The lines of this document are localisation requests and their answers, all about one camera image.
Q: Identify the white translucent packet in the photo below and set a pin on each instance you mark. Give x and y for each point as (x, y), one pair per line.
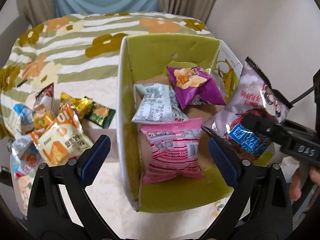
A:
(108, 138)

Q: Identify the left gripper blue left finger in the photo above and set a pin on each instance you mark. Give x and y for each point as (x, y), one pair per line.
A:
(77, 175)

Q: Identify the person's right hand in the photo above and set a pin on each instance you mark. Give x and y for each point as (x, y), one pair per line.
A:
(295, 190)

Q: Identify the left beige curtain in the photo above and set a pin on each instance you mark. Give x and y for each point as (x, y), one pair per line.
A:
(36, 11)

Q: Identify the blue red cartoon snack bag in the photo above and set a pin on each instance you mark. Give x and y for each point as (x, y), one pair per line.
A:
(26, 156)

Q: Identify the grey white barcode snack bag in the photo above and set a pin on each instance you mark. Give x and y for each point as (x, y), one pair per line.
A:
(158, 105)

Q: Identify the cartoon purple blue snack bag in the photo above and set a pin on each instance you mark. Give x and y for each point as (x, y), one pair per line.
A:
(253, 95)

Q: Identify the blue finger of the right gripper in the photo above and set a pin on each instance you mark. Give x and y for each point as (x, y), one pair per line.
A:
(263, 125)

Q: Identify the orange white cake bag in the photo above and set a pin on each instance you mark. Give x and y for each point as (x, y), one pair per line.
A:
(63, 139)

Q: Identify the floral striped bed quilt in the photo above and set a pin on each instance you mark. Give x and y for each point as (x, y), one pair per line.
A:
(78, 53)

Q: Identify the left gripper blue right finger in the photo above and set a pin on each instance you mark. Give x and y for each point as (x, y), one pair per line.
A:
(239, 175)

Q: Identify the pink striped snack bag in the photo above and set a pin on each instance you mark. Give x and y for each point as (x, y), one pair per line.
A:
(174, 148)

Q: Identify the dark green snack packet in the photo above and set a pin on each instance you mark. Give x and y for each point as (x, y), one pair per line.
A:
(100, 115)

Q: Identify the gold snack bag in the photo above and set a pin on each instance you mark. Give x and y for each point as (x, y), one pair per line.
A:
(81, 106)

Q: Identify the light blue white snack bag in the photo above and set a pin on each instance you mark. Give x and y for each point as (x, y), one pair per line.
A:
(20, 121)

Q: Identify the red brown yellow snack bag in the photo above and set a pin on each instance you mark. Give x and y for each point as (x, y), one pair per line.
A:
(42, 109)

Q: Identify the grey padded headboard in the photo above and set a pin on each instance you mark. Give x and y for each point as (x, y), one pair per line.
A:
(8, 37)

